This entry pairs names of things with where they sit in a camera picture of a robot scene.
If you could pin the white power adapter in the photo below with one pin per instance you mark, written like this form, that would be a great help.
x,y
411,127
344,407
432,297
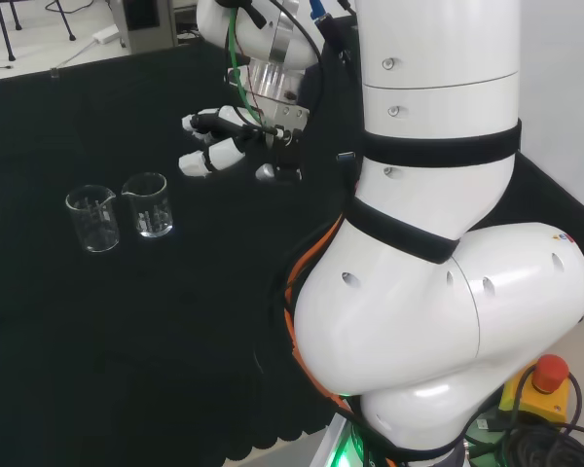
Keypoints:
x,y
105,34

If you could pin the grey metal cabinet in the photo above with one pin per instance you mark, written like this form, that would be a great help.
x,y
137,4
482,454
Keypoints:
x,y
146,36

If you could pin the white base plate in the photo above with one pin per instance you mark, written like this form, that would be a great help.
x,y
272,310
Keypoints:
x,y
336,450

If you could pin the yellow red stop button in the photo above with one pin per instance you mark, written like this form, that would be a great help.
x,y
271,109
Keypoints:
x,y
550,377

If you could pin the black tripod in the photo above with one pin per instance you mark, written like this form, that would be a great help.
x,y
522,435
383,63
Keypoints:
x,y
6,34

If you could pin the clear glass beaker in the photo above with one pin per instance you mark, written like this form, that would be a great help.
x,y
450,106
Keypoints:
x,y
148,214
95,228

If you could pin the black bench cloth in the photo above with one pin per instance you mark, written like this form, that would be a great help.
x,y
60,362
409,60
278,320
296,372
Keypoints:
x,y
126,321

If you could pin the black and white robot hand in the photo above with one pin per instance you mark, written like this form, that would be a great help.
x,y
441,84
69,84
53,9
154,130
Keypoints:
x,y
224,153

